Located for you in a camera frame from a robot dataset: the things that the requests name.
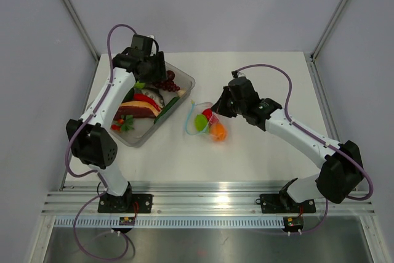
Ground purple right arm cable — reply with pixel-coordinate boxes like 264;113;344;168
232;63;375;235

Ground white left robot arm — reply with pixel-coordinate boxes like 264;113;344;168
66;34;167;212

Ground right aluminium frame post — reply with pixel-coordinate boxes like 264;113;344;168
310;0;351;63

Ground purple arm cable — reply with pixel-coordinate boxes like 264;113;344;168
232;63;375;235
66;23;138;261

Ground aluminium frame post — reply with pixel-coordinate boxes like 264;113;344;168
310;0;351;63
60;0;100;65

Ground green avocado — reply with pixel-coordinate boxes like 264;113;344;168
123;88;135;102

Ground red apple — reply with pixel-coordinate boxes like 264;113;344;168
202;108;219;125

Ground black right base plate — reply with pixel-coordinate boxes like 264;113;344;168
255;193;316;214

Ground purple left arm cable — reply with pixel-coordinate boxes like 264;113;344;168
66;23;138;261

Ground aluminium mounting rail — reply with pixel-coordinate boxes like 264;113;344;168
41;179;375;217

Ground green lime fruit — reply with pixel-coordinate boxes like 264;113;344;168
194;114;208;132

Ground white slotted cable duct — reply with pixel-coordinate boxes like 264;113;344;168
54;216;284;229

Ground clear plastic food bin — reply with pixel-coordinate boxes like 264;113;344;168
110;63;195;147

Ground silver fish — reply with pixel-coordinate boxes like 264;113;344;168
141;87;166;108

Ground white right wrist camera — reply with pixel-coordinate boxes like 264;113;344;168
231;71;246;79

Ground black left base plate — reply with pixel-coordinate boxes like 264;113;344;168
97;193;153;214

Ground red chili pepper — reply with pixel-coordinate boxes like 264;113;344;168
133;94;161;111

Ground green cucumber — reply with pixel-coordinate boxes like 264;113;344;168
154;97;180;124

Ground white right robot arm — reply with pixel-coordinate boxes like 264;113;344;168
211;77;363;211

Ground orange fruit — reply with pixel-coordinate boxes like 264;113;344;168
209;122;227;142

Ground left aluminium frame post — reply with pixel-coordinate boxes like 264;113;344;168
60;0;100;65

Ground raw steak slice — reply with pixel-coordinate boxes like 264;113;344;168
113;101;161;120

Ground clear zip top bag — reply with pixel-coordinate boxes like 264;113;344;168
183;100;229;143

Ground purple grape bunch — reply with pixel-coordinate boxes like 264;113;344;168
153;70;180;92

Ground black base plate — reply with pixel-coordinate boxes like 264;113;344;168
97;193;153;214
255;193;316;214

